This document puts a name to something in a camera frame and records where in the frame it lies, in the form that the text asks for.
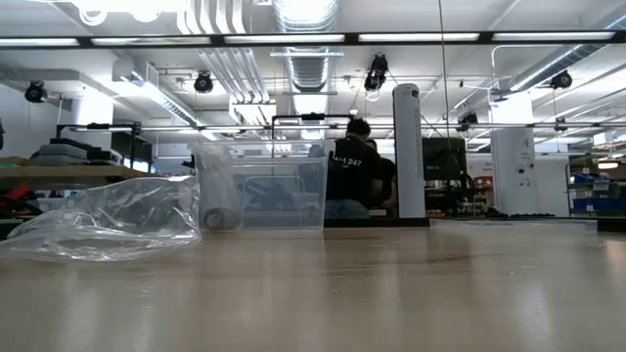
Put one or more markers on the clear plastic container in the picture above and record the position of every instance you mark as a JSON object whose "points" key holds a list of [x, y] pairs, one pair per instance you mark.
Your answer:
{"points": [[274, 161]]}

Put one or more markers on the clear plastic bag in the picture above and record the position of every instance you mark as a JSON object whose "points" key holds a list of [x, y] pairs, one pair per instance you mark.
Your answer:
{"points": [[122, 215]]}

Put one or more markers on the black neighbouring robot arm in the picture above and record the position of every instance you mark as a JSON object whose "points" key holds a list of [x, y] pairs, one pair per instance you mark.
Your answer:
{"points": [[269, 195]]}

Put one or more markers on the person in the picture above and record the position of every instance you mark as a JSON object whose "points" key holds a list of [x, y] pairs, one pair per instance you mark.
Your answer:
{"points": [[352, 181], [389, 176]]}

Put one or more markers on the slim white pillar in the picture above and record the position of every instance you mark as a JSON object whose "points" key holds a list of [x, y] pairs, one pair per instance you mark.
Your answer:
{"points": [[408, 146]]}

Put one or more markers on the black cabinet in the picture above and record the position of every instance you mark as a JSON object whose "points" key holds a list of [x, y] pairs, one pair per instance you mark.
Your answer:
{"points": [[445, 166]]}

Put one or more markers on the wide white column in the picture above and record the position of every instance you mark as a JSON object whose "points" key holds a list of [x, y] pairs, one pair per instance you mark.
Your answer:
{"points": [[513, 171]]}

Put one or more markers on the black overhead rig beam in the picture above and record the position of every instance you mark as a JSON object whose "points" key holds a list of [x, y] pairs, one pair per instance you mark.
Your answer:
{"points": [[486, 37]]}

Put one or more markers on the wooden workbench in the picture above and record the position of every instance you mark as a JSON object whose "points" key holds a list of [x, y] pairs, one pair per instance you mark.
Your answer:
{"points": [[73, 172]]}

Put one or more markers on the stacked grey pads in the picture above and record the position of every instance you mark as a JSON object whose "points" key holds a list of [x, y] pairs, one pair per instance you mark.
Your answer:
{"points": [[63, 151]]}

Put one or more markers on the shelf with blue bins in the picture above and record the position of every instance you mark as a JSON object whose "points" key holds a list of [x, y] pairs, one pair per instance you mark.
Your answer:
{"points": [[592, 190]]}

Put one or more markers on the red and black tool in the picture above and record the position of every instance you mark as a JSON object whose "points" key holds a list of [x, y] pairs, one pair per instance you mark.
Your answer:
{"points": [[10, 191]]}

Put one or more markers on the ribbed silver ceiling duct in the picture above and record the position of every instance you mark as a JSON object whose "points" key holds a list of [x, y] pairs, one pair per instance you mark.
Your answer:
{"points": [[310, 73]]}

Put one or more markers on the black aluminium table frame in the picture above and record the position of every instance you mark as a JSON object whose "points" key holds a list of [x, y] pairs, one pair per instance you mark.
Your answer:
{"points": [[411, 222]]}

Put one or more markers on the long silver ceiling duct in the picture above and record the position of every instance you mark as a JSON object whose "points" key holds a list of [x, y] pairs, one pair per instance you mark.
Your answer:
{"points": [[552, 63]]}

